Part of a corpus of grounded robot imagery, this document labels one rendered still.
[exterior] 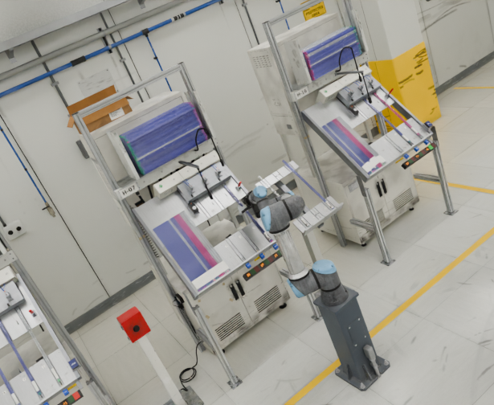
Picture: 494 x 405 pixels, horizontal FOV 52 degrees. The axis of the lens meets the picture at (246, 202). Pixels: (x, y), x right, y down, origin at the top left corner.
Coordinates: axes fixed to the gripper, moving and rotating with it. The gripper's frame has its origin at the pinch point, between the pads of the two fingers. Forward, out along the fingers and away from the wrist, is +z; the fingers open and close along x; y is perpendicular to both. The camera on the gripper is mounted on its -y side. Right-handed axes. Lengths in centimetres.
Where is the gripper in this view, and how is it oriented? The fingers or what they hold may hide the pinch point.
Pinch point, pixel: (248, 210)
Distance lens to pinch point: 323.8
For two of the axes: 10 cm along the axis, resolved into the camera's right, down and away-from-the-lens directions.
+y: -5.7, -8.2, 1.0
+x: -7.9, 5.0, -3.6
